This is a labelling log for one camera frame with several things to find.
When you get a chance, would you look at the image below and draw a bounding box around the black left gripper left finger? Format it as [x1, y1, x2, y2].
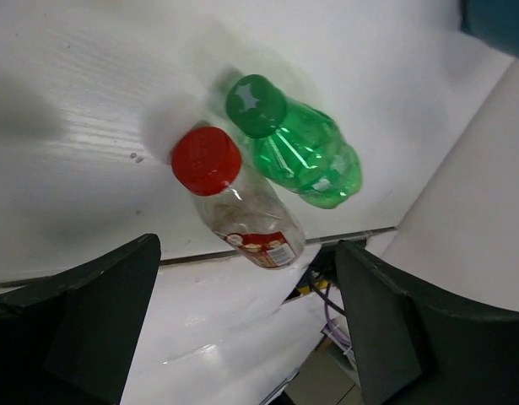
[0, 234, 161, 404]

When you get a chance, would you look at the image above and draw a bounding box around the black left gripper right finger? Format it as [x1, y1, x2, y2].
[335, 240, 519, 404]

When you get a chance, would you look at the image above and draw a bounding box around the clear bottle red cap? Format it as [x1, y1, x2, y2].
[170, 127, 305, 270]

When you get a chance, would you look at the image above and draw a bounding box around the green plastic bottle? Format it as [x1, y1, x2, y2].
[225, 74, 363, 209]

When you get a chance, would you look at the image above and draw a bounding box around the teal plastic bin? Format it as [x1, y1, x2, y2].
[459, 0, 519, 59]

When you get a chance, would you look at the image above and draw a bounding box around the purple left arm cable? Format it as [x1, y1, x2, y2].
[309, 272, 355, 364]

